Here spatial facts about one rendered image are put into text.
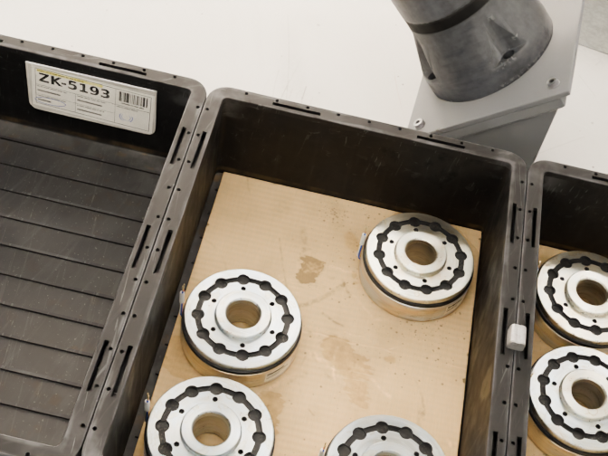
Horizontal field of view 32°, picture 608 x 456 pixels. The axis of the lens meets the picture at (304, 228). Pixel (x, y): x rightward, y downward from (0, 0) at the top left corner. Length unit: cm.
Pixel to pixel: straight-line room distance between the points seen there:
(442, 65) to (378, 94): 20
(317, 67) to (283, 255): 42
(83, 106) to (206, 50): 35
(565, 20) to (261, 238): 43
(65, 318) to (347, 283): 26
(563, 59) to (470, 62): 9
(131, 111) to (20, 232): 15
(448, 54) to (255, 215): 28
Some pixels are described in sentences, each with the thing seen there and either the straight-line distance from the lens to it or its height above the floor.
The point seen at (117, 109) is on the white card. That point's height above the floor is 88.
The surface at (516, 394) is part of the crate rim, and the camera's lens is 85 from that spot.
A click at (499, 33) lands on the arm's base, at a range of 116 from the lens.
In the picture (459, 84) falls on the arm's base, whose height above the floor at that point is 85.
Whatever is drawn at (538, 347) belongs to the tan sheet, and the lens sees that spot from 101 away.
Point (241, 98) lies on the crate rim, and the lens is 100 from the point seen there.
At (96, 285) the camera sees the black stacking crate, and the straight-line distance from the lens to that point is 98.
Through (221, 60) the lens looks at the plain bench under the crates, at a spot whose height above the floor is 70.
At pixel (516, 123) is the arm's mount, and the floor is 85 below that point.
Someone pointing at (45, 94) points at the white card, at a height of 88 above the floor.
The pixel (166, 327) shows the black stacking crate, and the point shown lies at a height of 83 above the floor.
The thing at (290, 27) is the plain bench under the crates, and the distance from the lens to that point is 142.
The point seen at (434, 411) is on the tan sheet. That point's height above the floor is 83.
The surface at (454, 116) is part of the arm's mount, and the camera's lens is 118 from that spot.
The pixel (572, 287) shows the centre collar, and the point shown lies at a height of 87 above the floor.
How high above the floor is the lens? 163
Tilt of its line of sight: 51 degrees down
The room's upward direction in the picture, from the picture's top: 12 degrees clockwise
